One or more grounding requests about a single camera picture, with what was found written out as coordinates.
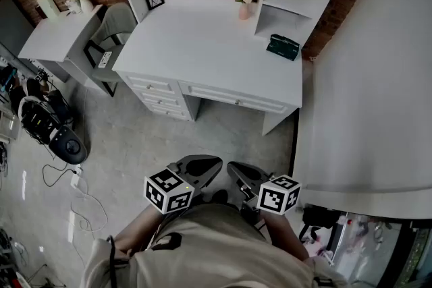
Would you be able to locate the dark green tissue box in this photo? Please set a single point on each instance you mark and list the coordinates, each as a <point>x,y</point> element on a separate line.
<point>281,47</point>

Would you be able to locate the person's right forearm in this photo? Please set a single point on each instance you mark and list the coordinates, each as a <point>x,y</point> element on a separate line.
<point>287,236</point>

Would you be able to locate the white desk with shelves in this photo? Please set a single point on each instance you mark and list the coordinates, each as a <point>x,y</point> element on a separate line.
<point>209,50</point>

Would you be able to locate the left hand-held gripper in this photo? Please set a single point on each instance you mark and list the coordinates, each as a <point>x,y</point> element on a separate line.
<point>168,192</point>

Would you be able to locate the grey upholstered chair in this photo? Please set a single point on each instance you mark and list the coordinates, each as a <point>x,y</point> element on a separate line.
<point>116,22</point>

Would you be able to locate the white drawer with metal knob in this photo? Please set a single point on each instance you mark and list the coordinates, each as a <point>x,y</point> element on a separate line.
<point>160,99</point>
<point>152,84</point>
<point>168,111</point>

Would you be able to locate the pink vase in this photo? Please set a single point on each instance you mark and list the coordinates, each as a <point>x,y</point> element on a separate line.
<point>244,11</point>

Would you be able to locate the dark round base device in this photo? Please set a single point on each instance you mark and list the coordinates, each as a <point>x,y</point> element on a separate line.
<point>69,146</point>

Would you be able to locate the white side table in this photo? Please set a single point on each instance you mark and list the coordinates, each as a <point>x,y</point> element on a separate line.
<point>57,37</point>

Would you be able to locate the tall white box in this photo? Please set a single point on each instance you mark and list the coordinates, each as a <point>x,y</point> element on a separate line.
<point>49,5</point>

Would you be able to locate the glass jar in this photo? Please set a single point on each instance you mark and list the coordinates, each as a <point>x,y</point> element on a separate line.
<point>73,6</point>

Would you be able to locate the wide white desk drawer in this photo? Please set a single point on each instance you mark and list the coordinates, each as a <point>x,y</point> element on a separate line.
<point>233,98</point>

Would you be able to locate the white vase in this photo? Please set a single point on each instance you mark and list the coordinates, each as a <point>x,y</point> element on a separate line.
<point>86,6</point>

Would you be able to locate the white power strip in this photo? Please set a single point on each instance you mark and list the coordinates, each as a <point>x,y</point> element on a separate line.
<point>105,59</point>

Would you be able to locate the person's left forearm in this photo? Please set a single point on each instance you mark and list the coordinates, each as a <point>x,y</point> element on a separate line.
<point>138,229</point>

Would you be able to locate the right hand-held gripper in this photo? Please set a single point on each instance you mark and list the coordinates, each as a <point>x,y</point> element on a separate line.
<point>278,195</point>

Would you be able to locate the white power adapter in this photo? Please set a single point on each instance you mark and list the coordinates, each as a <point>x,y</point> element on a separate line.
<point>75,180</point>

